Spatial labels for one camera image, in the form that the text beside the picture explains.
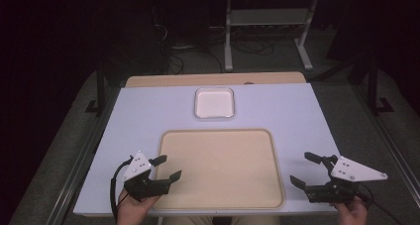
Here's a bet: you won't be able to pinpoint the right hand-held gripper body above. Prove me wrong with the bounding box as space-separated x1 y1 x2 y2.
304 155 389 205

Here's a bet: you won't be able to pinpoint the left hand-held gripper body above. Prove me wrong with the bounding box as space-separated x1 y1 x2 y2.
121 150 172 202

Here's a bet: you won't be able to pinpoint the person's left hand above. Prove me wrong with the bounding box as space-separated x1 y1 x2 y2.
116 187 161 225

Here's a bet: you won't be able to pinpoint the person's right hand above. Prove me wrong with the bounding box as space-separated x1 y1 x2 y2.
331 194 371 225

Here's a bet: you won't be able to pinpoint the beige tray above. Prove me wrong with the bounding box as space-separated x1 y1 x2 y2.
153 129 285 210

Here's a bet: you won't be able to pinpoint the pale tabletop board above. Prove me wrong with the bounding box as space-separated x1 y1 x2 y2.
72 82 343 218

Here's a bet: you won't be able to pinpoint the white square dish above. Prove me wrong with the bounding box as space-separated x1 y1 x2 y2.
193 86 236 119

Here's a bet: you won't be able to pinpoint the black metal stand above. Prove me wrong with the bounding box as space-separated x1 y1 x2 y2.
84 64 107 118
367 55 396 118

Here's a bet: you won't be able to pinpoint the wooden table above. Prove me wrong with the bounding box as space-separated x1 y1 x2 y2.
125 71 307 88

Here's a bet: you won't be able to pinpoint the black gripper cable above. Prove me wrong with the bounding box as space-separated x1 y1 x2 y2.
109 156 135 221
358 183 406 225

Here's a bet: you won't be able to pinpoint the metal floor rail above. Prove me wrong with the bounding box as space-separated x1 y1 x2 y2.
353 84 420 194
45 95 115 225

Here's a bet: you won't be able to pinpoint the black floor cables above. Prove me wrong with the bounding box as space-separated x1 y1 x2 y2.
153 22 275 76

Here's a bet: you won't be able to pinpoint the white metal desk frame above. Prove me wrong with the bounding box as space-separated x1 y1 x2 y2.
223 0 320 72

